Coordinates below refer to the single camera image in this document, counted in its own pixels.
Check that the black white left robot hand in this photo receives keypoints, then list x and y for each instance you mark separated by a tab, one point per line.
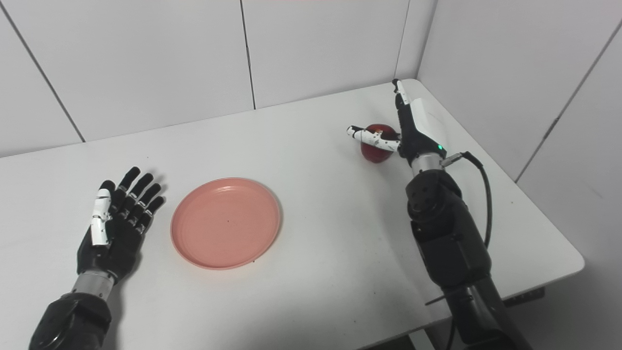
116	248

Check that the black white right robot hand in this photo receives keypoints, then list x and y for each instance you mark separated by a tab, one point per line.
420	131

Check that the red apple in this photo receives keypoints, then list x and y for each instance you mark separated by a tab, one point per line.
374	154

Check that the pink round plate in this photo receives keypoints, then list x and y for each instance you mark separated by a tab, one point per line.
226	223

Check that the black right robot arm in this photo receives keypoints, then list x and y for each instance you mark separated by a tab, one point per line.
447	233

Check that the black table control panel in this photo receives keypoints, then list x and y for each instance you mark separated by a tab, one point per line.
529	295

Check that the white table leg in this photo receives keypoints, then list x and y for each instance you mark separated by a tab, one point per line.
420	342

